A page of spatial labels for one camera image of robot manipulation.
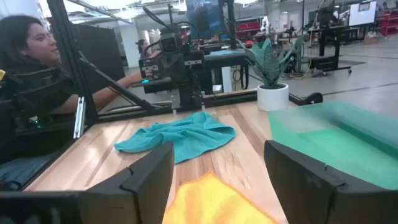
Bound artificial plant in white pot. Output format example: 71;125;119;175
236;36;305;112

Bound black aluminium table frame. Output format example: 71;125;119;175
46;0;324;125

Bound white wall screen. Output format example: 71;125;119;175
348;1;377;27

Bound blue hanging banner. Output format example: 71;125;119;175
185;0;223;40

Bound teal translucent plastic basket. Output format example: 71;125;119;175
267;101;398;191

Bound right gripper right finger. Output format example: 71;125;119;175
264;139;361;224

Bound red storage shelf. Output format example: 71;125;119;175
381;9;398;37

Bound person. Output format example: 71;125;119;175
136;38;150;59
0;14;161;191

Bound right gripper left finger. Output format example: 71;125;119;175
79;141;175;224

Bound silver metal bracket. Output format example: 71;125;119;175
73;96;86;139

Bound teal microfiber towel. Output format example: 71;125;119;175
114;111;236;165

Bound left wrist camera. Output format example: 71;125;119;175
160;32;180;54

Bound red storage bins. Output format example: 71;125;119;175
235;21;261;40

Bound black workstation stand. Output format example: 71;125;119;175
306;0;354;75

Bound orange microfiber towel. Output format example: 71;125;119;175
161;170;278;224

